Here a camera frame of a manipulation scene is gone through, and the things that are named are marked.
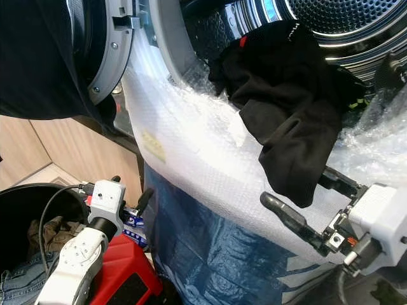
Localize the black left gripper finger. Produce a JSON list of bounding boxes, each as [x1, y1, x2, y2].
[[136, 187, 155, 215]]

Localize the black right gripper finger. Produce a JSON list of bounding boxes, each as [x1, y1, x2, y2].
[[259, 191, 332, 254], [320, 166, 367, 198]]

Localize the black knit garment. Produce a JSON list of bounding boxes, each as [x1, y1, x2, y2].
[[208, 20, 367, 209]]

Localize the washing machine with steel drum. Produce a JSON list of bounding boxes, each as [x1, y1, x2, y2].
[[134, 0, 407, 86]]

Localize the black round laundry bin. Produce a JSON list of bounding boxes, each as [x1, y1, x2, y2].
[[0, 183, 97, 305]]

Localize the yellow sticker label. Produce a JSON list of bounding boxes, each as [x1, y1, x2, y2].
[[141, 130, 167, 163]]

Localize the brown crumpled cloth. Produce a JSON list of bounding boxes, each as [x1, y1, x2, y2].
[[27, 216, 85, 259]]

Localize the red plastic box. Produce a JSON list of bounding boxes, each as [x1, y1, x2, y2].
[[99, 232, 165, 305]]

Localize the blue denim jeans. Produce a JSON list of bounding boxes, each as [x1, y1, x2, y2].
[[0, 267, 62, 305]]

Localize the blue plastic sheet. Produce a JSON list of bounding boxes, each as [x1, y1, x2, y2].
[[143, 164, 345, 305]]

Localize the grey round washer door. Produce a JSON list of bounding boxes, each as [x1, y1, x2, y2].
[[67, 0, 135, 106]]

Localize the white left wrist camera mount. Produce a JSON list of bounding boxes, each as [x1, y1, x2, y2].
[[88, 179, 127, 224]]

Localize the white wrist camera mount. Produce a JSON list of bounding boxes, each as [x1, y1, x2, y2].
[[348, 183, 407, 275], [88, 179, 127, 224]]

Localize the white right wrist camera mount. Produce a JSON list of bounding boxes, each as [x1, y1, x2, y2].
[[348, 183, 407, 275]]

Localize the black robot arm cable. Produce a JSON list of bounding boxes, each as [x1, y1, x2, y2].
[[38, 182, 97, 269]]

